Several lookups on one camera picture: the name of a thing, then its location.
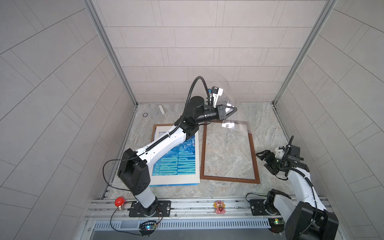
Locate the circuit board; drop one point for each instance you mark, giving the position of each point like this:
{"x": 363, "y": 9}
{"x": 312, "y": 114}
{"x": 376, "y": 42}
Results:
{"x": 277, "y": 225}
{"x": 148, "y": 227}

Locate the brown backing board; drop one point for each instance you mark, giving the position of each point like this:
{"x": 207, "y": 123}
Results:
{"x": 159, "y": 124}

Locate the transparent acrylic sheet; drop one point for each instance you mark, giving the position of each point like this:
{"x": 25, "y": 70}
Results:
{"x": 222, "y": 77}

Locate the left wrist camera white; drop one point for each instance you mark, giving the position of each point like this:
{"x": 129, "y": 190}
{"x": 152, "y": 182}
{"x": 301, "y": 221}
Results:
{"x": 215, "y": 94}

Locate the blue poster with white mat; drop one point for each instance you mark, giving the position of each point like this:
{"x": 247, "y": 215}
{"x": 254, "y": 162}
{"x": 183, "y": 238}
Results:
{"x": 179, "y": 166}

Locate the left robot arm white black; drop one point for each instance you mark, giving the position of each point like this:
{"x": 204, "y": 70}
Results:
{"x": 134, "y": 169}

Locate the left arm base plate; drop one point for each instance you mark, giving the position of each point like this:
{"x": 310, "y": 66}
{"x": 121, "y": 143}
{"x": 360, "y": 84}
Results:
{"x": 157, "y": 208}

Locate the red emergency stop button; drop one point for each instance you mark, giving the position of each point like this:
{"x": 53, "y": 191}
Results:
{"x": 119, "y": 203}

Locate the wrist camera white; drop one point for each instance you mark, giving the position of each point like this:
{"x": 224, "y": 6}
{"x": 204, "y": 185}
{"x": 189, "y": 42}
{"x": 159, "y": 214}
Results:
{"x": 280, "y": 152}
{"x": 215, "y": 94}

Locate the right circuit board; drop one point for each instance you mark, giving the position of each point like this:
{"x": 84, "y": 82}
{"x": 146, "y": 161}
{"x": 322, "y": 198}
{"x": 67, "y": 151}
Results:
{"x": 277, "y": 225}

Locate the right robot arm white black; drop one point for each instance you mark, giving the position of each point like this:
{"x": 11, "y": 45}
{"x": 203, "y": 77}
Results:
{"x": 308, "y": 219}

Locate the white cylinder tube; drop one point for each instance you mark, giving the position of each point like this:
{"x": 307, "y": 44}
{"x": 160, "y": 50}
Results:
{"x": 162, "y": 110}

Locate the pink toy figurine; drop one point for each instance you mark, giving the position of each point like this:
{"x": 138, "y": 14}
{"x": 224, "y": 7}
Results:
{"x": 219, "y": 207}

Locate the left circuit board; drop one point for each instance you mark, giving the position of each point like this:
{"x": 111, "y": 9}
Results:
{"x": 148, "y": 227}

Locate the brown wooden picture frame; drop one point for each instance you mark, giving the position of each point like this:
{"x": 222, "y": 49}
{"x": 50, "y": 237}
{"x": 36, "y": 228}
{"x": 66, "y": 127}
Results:
{"x": 228, "y": 153}

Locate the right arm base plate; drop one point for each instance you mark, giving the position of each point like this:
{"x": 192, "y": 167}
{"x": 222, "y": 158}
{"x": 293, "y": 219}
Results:
{"x": 258, "y": 207}

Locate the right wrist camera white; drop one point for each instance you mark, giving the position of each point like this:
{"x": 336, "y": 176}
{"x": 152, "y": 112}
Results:
{"x": 280, "y": 152}

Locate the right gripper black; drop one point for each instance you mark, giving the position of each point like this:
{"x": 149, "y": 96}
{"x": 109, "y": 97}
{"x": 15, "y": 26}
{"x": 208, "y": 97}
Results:
{"x": 268, "y": 166}

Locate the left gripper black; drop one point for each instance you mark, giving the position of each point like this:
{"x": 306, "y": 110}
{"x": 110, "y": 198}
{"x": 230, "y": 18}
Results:
{"x": 215, "y": 111}

